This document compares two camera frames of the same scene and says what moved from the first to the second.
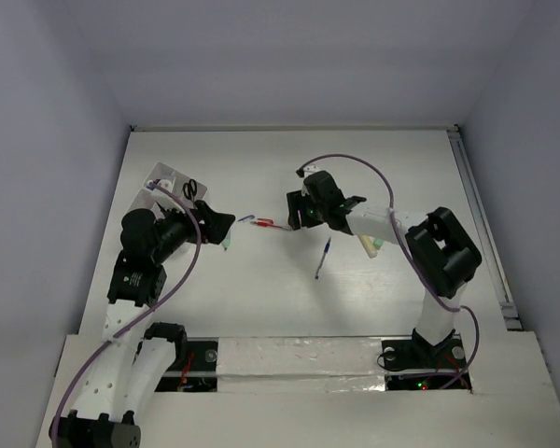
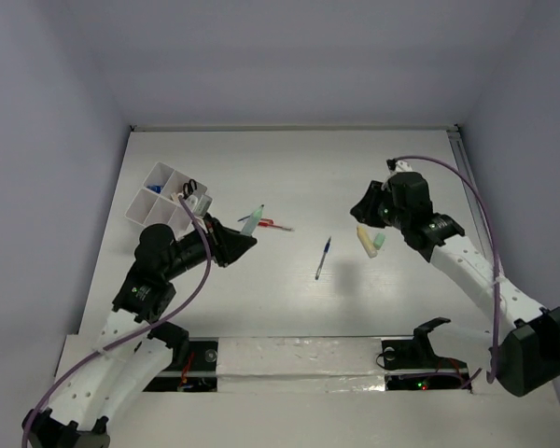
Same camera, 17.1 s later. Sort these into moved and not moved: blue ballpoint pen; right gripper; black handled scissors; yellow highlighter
Moved: right gripper
Not moved: black handled scissors; yellow highlighter; blue ballpoint pen
